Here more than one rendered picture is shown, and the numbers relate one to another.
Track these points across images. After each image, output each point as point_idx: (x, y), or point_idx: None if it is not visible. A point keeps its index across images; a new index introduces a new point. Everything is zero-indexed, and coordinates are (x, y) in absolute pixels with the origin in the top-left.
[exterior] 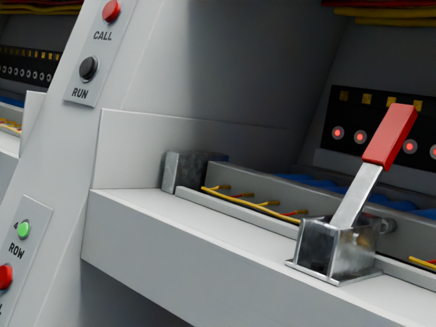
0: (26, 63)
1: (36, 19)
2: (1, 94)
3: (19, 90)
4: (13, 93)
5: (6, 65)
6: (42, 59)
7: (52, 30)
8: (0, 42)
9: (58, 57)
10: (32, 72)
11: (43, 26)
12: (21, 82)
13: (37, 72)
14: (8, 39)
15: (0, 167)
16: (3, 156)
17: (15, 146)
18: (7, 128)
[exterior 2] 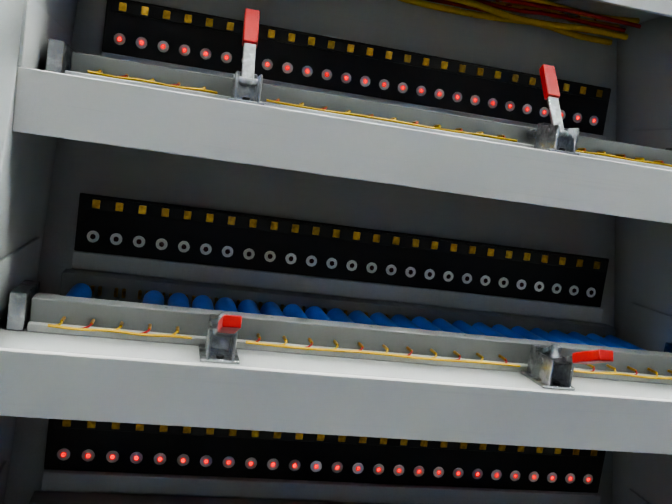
0: (258, 240)
1: None
2: (245, 296)
3: (255, 283)
4: (284, 294)
5: (187, 239)
6: (312, 236)
7: (237, 174)
8: (62, 180)
9: (358, 236)
10: (281, 255)
11: (201, 163)
12: (253, 270)
13: (297, 254)
14: (91, 178)
15: None
16: None
17: None
18: (620, 374)
